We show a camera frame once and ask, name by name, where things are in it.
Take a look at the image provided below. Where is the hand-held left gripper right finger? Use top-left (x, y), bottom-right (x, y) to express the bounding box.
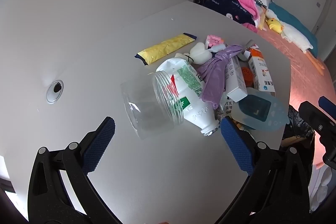
top-left (220, 117), bottom-right (310, 224)

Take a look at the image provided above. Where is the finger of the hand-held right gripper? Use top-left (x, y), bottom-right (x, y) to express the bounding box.
top-left (298, 101), bottom-right (336, 140)
top-left (318, 96), bottom-right (336, 119)

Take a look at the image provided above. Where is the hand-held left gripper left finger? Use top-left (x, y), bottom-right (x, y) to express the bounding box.
top-left (28, 116), bottom-right (116, 224)

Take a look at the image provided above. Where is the black bin bag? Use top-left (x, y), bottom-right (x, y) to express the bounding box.
top-left (281, 106), bottom-right (315, 148)

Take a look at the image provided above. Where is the light blue plastic gadget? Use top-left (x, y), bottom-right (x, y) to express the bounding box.
top-left (232, 88), bottom-right (289, 132)

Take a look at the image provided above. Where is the white bottle with green label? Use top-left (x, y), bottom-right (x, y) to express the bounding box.
top-left (156, 57), bottom-right (219, 137)

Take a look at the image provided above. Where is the clear plastic jar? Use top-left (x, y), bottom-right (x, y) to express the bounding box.
top-left (120, 70), bottom-right (185, 140)

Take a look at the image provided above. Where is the long white box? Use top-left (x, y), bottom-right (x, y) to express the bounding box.
top-left (224, 56), bottom-right (248, 103)

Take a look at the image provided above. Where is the orange round plastic cap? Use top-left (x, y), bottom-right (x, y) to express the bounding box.
top-left (241, 67), bottom-right (255, 86)

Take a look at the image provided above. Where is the orange and white carton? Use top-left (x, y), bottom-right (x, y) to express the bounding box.
top-left (248, 47), bottom-right (276, 93)

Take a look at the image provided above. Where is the white rabbit toy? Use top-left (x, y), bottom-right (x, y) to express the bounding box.
top-left (175, 42), bottom-right (223, 64)

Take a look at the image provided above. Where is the yellow snack wrapper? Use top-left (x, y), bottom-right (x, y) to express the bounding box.
top-left (134, 33), bottom-right (197, 66)

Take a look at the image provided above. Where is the bed with pink sheet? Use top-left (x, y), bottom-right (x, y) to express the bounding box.
top-left (256, 25), bottom-right (336, 169)

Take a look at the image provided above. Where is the purple plastic bag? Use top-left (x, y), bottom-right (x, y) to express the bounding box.
top-left (197, 45), bottom-right (244, 109)

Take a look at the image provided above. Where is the white goose plush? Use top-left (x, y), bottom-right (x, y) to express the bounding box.
top-left (265, 9), bottom-right (324, 73)

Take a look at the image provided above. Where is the teal pillow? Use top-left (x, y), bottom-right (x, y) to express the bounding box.
top-left (268, 2), bottom-right (319, 58)

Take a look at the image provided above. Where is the grey plastic tool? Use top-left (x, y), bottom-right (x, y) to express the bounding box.
top-left (238, 40), bottom-right (256, 62)

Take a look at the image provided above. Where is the yellow duck plush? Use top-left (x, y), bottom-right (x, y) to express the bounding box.
top-left (266, 18), bottom-right (284, 35)

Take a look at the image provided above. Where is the pink toy block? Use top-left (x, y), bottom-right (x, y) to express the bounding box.
top-left (205, 35), bottom-right (226, 49)

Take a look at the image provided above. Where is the yellow dotted pillow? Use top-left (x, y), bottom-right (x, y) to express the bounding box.
top-left (257, 11), bottom-right (268, 30)

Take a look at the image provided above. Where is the pink fleece blanket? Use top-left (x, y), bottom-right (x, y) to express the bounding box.
top-left (234, 0), bottom-right (260, 33)

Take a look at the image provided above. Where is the navy printed blanket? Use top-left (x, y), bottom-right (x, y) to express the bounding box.
top-left (203, 0), bottom-right (256, 26)

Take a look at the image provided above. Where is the desk cable grommet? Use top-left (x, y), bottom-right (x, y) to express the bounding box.
top-left (46, 80), bottom-right (64, 104)

